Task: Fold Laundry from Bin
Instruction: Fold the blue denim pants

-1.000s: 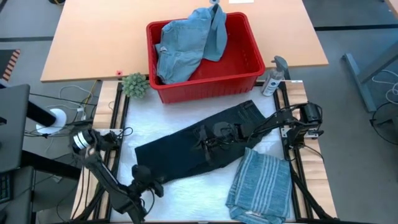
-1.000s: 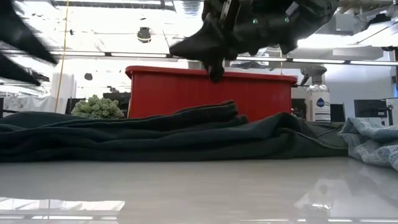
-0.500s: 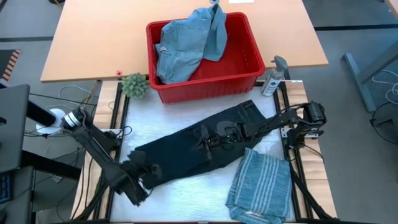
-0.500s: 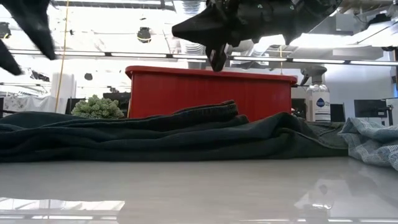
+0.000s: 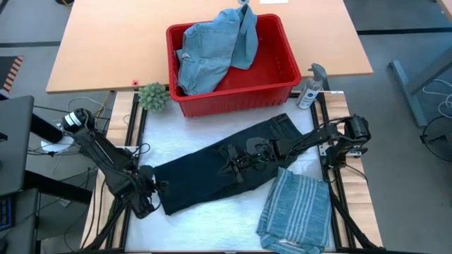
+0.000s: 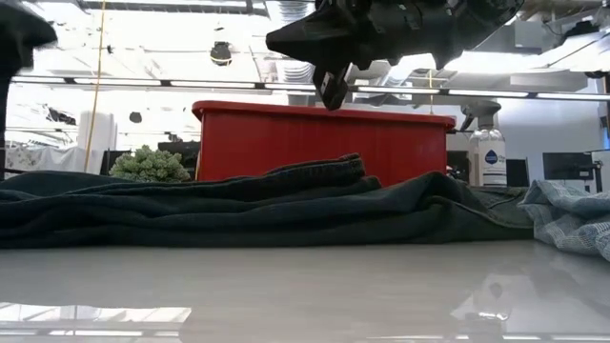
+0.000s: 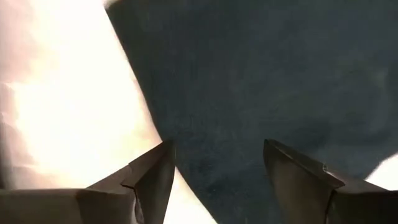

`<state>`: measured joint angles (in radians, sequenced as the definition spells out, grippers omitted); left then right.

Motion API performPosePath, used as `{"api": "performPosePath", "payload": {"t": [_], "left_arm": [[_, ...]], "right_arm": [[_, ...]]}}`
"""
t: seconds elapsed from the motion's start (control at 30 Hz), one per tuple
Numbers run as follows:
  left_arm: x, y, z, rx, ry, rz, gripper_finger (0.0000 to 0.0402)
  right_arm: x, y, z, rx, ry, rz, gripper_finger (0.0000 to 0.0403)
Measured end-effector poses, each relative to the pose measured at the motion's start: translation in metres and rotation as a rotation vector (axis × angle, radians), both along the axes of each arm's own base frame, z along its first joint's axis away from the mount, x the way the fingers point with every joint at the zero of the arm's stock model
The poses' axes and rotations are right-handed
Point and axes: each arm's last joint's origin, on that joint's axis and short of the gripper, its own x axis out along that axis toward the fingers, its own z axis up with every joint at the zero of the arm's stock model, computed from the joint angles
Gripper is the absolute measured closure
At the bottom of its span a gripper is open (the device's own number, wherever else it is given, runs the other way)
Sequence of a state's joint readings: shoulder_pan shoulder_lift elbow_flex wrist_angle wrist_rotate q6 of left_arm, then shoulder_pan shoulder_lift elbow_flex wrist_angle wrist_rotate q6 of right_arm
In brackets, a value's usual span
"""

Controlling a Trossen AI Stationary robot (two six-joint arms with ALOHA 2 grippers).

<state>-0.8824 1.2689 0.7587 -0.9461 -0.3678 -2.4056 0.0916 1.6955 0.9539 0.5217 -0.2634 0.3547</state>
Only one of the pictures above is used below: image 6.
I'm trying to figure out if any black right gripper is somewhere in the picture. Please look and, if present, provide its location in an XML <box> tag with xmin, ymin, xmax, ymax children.
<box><xmin>265</xmin><ymin>0</ymin><xmax>458</xmax><ymax>71</ymax></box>

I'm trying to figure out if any dark navy garment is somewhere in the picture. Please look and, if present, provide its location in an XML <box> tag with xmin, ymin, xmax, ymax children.
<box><xmin>0</xmin><ymin>152</ymin><xmax>536</xmax><ymax>250</ymax></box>

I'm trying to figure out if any blue white-striped button shirt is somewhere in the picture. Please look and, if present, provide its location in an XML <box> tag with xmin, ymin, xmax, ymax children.
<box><xmin>518</xmin><ymin>179</ymin><xmax>610</xmax><ymax>262</ymax></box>

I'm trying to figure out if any red plastic laundry bin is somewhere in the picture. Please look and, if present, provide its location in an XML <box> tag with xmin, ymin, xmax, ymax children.
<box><xmin>192</xmin><ymin>99</ymin><xmax>458</xmax><ymax>188</ymax></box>

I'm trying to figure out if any long ceiling light strip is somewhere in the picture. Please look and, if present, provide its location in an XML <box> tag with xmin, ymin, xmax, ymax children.
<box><xmin>11</xmin><ymin>75</ymin><xmax>610</xmax><ymax>102</ymax></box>

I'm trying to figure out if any small green succulent plant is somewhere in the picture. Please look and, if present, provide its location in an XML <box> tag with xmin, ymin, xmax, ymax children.
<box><xmin>108</xmin><ymin>145</ymin><xmax>192</xmax><ymax>184</ymax></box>

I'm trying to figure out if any clear spray bottle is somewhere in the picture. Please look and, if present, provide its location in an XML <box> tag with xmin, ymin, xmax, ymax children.
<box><xmin>459</xmin><ymin>99</ymin><xmax>509</xmax><ymax>188</ymax></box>

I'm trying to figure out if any white round column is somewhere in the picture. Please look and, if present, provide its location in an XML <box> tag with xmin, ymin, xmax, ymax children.
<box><xmin>78</xmin><ymin>109</ymin><xmax>119</xmax><ymax>151</ymax></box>

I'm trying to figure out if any black computer monitor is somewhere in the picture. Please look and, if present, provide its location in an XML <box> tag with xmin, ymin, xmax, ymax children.
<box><xmin>505</xmin><ymin>158</ymin><xmax>531</xmax><ymax>190</ymax></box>
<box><xmin>541</xmin><ymin>151</ymin><xmax>602</xmax><ymax>182</ymax></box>

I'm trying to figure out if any white draped cloth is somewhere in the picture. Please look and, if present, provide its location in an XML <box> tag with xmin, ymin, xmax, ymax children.
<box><xmin>4</xmin><ymin>145</ymin><xmax>104</xmax><ymax>175</ymax></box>

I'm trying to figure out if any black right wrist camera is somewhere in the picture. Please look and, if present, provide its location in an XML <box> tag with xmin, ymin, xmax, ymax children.
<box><xmin>317</xmin><ymin>65</ymin><xmax>352</xmax><ymax>111</ymax></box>

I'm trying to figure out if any silver ventilation duct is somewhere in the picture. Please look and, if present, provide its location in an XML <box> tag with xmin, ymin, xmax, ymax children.
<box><xmin>380</xmin><ymin>51</ymin><xmax>458</xmax><ymax>91</ymax></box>

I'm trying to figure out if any yellow hanging cord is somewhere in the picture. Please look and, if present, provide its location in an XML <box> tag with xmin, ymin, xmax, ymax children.
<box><xmin>83</xmin><ymin>0</ymin><xmax>107</xmax><ymax>173</ymax></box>

